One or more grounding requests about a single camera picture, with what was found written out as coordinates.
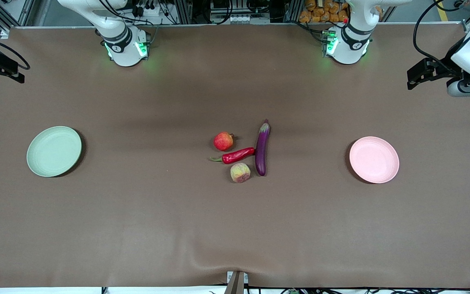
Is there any purple eggplant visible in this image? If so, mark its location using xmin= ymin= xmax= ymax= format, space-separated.
xmin=255 ymin=119 xmax=270 ymax=177

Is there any red chili pepper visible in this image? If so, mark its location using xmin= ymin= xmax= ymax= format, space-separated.
xmin=210 ymin=147 xmax=256 ymax=165

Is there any yellow pink peach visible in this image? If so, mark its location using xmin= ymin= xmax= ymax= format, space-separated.
xmin=230 ymin=163 xmax=251 ymax=183

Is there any red pomegranate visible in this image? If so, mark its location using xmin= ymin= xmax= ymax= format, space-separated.
xmin=213 ymin=132 xmax=234 ymax=151

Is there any light green plate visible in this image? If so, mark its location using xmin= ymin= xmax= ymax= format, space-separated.
xmin=27 ymin=126 xmax=82 ymax=178

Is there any pink plate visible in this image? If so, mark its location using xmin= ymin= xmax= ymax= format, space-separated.
xmin=349 ymin=136 xmax=400 ymax=184

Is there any pile of orange toys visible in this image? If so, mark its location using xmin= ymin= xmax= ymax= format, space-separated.
xmin=299 ymin=0 xmax=350 ymax=23

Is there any white power strip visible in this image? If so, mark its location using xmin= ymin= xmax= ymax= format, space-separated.
xmin=131 ymin=0 xmax=167 ymax=18

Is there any brown table mat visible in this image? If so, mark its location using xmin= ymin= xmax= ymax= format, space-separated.
xmin=0 ymin=22 xmax=470 ymax=289

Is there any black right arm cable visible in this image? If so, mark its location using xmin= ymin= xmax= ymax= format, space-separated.
xmin=0 ymin=36 xmax=31 ymax=71

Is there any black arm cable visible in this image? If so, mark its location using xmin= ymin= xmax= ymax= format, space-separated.
xmin=413 ymin=0 xmax=464 ymax=76
xmin=0 ymin=36 xmax=31 ymax=71

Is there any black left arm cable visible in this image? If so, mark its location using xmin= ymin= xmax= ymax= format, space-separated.
xmin=413 ymin=0 xmax=464 ymax=76

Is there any metal bracket at table edge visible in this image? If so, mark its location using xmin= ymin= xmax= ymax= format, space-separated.
xmin=225 ymin=271 xmax=249 ymax=294

